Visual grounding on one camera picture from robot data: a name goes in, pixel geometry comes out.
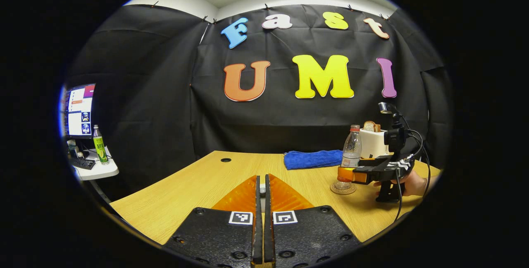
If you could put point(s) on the round beige coaster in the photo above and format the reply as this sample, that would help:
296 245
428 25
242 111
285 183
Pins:
343 192

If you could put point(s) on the white toaster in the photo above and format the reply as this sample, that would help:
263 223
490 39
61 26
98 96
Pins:
372 144

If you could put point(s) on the white side table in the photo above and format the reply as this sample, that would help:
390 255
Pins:
99 171

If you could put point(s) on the green drink bottle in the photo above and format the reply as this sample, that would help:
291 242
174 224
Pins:
100 148

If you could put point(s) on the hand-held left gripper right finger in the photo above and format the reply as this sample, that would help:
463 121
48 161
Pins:
268 235

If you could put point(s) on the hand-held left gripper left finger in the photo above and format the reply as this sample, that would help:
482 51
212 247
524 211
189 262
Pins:
257 235

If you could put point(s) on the black keyboard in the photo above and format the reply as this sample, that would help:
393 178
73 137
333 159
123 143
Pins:
82 163

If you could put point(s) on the bread slice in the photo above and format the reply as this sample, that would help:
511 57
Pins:
371 126

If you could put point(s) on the blue towel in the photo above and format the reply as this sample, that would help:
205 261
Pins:
310 159

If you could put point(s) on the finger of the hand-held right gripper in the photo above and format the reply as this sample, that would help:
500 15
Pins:
372 173
372 161

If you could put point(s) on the clear plastic water bottle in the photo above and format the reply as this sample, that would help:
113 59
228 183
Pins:
351 148

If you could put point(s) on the computer monitor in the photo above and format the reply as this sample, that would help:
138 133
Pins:
78 111

